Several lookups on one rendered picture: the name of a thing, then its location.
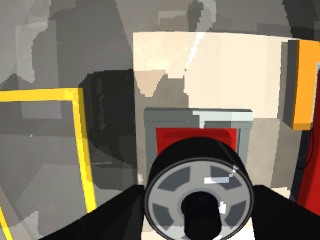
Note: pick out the black wheel with grey hub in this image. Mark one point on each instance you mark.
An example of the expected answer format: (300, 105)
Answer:
(197, 164)

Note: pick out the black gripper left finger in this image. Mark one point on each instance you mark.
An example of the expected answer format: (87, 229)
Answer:
(121, 218)

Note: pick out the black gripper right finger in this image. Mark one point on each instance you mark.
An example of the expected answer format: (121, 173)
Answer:
(277, 218)

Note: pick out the yellow rectangular outline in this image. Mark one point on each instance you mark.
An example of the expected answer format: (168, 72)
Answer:
(75, 94)

